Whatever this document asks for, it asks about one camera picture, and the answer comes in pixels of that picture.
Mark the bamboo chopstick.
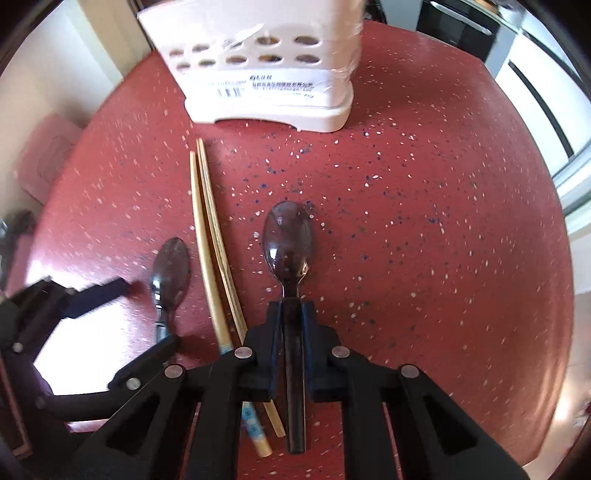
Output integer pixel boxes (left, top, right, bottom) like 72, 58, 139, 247
189, 151, 273, 459
196, 137, 287, 438

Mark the white plastic utensil holder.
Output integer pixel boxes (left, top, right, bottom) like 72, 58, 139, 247
137, 0, 366, 133

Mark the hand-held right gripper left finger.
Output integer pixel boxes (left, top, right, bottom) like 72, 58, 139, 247
69, 300, 283, 480

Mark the white refrigerator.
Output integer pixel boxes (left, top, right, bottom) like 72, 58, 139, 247
494, 28, 591, 185

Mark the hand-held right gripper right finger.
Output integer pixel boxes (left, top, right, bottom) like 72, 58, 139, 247
302, 300, 529, 480

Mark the black built-in oven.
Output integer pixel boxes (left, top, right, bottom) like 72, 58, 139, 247
416, 0, 505, 63

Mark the dark translucent plastic spoon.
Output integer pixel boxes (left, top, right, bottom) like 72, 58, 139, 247
262, 200, 317, 455
150, 237, 192, 344

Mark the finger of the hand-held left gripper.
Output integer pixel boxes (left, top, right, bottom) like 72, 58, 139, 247
107, 335, 181, 392
28, 276, 134, 321

